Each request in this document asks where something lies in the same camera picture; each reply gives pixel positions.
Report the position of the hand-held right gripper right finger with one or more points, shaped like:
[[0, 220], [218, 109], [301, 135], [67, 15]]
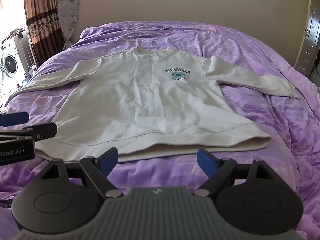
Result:
[[206, 161]]

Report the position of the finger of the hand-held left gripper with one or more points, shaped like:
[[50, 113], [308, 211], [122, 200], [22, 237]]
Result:
[[45, 131], [15, 119]]

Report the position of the purple bedspread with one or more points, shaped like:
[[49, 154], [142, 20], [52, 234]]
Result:
[[175, 31]]

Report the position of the brown patterned curtain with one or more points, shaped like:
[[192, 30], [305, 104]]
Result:
[[41, 17]]

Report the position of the grey oil radiator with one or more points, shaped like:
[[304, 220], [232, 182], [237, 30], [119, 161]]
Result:
[[23, 47]]

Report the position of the white printed sweatshirt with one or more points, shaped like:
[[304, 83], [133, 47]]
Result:
[[150, 97]]

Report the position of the white patterned hanging cloth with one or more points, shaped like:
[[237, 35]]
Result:
[[68, 12]]

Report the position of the white washing machine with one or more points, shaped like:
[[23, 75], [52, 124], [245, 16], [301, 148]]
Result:
[[7, 63]]

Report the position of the pale panelled door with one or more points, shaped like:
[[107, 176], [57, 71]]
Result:
[[310, 30]]

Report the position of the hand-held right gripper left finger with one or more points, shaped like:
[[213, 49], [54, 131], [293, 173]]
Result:
[[110, 158]]

